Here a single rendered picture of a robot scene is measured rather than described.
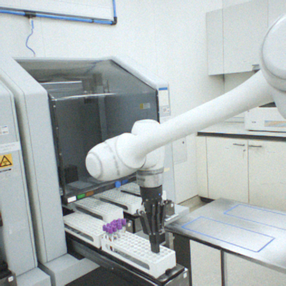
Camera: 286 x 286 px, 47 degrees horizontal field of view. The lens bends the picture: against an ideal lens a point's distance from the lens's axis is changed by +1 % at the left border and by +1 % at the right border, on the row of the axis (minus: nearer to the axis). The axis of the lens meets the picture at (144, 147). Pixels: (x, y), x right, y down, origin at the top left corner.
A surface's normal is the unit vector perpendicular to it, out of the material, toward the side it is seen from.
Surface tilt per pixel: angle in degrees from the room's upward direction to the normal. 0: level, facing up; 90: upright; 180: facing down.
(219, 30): 90
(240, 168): 90
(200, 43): 90
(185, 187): 90
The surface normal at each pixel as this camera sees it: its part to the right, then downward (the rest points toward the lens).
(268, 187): -0.72, 0.18
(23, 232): 0.69, 0.08
